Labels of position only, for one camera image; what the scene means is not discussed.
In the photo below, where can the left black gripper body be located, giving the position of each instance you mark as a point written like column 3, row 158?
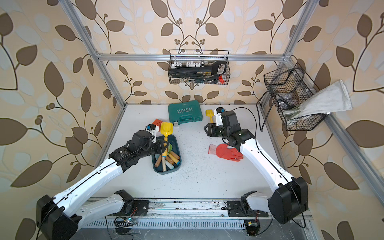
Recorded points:
column 154, row 149

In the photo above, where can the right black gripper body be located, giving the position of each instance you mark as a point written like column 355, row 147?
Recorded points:
column 216, row 131

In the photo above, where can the yellow shovel blue handle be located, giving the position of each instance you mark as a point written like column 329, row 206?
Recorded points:
column 210, row 114

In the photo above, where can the yellow shovel wooden handle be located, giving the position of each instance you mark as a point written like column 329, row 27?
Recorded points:
column 166, row 129

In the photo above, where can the teal storage box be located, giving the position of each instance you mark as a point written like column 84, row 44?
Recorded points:
column 173, row 161

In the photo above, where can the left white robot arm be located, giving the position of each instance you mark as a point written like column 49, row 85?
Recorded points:
column 61, row 216

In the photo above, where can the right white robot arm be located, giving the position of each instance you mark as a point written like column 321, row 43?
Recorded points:
column 289, row 197

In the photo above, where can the red work glove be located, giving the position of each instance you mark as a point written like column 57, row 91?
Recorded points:
column 226, row 152

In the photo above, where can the red cube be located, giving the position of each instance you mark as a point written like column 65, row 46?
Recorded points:
column 157, row 122

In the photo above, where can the green tool case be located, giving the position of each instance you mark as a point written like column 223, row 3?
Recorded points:
column 188, row 112

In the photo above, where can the black handheld tool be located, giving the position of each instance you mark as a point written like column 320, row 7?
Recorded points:
column 197, row 70

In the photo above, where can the white cloth bag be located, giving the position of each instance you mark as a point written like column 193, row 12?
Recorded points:
column 334, row 98

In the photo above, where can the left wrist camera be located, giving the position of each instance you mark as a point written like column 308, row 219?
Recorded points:
column 153, row 129

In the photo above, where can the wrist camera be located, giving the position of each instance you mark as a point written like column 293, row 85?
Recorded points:
column 153, row 129
column 218, row 115

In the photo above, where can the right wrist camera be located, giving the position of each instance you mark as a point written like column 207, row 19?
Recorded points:
column 218, row 115

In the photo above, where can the back wire basket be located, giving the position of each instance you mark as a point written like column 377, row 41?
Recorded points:
column 198, row 55

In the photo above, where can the wire basket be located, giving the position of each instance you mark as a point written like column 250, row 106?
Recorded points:
column 288, row 91
column 198, row 55

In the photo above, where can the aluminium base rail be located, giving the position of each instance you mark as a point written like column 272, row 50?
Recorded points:
column 195, row 214

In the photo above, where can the right wire basket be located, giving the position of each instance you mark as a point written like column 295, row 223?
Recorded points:
column 288, row 91

